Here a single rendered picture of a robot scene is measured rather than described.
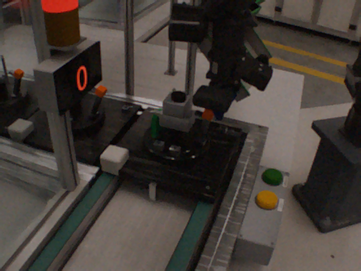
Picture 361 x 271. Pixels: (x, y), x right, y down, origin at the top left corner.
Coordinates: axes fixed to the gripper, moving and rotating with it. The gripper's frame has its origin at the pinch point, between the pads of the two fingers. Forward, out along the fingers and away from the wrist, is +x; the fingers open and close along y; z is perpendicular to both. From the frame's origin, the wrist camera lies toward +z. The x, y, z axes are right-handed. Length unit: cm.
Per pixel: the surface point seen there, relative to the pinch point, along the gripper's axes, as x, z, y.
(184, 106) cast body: 0.9, -6.7, -2.2
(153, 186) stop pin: 12.8, -8.1, -13.3
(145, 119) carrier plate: 12.2, -18.7, 6.3
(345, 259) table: 23.4, 32.4, -8.7
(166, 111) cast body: 3.0, -10.1, -2.4
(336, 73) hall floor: 109, 56, 292
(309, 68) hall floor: 109, 28, 291
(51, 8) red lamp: -22.4, -19.6, -21.7
